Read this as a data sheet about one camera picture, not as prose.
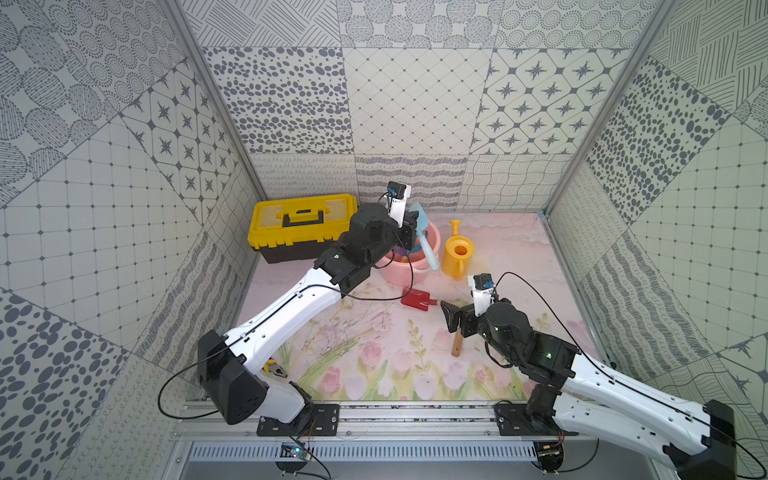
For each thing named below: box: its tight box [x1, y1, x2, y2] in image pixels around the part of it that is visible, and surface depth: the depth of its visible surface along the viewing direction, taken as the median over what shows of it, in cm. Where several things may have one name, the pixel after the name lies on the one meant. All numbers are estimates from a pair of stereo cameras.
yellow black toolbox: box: [248, 194, 358, 264], surface depth 95 cm
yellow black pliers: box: [262, 357, 288, 378], surface depth 83 cm
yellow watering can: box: [442, 220, 474, 281], surface depth 97 cm
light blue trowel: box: [409, 202, 440, 271], surface depth 74 cm
